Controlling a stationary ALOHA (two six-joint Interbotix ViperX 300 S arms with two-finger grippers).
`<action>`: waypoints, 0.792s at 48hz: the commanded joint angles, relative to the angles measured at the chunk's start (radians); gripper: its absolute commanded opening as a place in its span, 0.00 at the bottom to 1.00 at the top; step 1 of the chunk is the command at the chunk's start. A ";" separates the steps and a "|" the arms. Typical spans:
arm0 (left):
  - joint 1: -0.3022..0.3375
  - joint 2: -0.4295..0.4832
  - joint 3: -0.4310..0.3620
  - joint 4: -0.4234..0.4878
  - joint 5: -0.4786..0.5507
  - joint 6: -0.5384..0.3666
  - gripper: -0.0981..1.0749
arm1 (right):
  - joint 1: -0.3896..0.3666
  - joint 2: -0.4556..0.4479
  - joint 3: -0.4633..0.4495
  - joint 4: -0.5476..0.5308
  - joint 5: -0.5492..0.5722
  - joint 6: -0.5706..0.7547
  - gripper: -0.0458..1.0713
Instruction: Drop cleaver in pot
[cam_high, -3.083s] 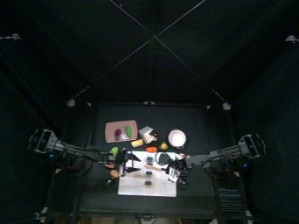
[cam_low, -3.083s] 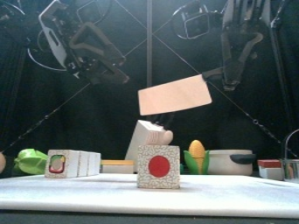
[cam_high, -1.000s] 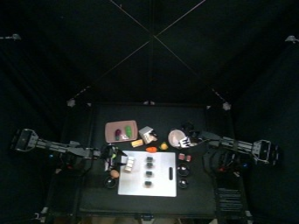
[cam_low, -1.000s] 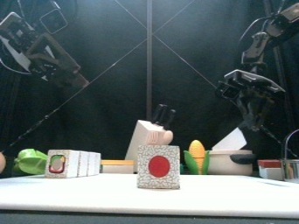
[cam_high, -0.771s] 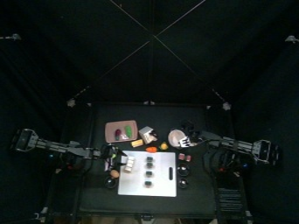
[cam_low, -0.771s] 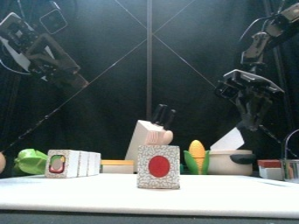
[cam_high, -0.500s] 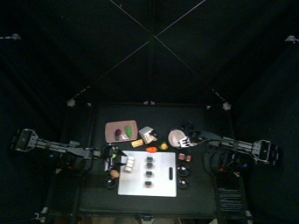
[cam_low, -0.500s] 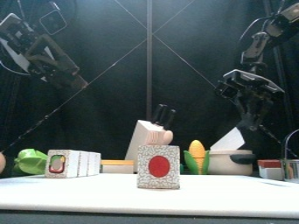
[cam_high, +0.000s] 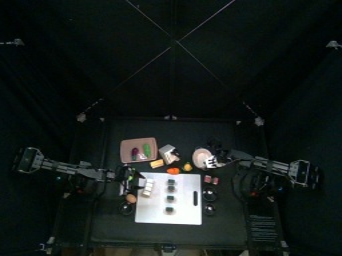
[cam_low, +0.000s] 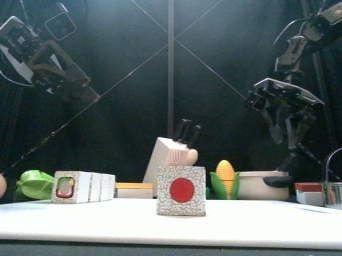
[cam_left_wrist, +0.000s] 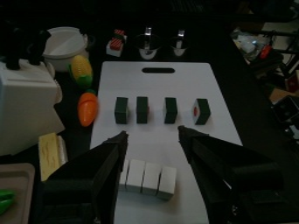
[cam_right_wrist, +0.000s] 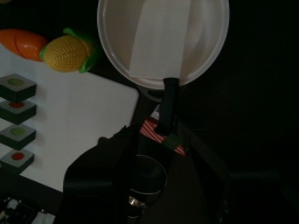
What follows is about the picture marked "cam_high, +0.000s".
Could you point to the white cutting board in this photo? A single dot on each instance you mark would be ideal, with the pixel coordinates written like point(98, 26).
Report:
point(182, 206)

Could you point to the yellow green toy fruit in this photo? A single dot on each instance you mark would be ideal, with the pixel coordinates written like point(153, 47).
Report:
point(188, 167)

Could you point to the silver frame clamp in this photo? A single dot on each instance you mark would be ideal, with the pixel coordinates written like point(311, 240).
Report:
point(258, 121)
point(333, 44)
point(81, 117)
point(18, 42)

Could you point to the small black bowl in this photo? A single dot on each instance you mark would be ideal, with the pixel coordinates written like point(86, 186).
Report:
point(126, 208)

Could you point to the orange toy vegetable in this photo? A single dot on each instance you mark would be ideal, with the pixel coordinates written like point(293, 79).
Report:
point(173, 171)

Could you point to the pale yellow toy block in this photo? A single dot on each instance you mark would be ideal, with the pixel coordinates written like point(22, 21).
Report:
point(157, 163)

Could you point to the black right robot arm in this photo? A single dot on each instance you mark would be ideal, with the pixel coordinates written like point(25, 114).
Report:
point(276, 165)

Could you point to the purple toy eggplant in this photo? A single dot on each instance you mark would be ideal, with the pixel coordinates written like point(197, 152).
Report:
point(136, 152)

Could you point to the small red white box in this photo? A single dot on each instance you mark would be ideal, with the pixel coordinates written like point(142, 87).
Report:
point(216, 180)
point(208, 179)

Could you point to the green toy cucumber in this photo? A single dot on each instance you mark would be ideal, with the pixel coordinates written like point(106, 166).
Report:
point(146, 150)

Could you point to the pink plastic tray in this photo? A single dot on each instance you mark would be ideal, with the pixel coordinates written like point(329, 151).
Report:
point(138, 144)

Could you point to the black printed label sheet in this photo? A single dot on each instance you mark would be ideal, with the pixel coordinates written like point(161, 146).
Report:
point(262, 226)

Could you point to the brown toy egg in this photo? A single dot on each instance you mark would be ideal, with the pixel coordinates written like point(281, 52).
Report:
point(130, 198)

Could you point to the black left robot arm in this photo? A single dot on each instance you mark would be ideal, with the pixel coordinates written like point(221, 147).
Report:
point(58, 165)

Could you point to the plain white toy cube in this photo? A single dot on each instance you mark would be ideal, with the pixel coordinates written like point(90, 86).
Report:
point(146, 192)
point(149, 187)

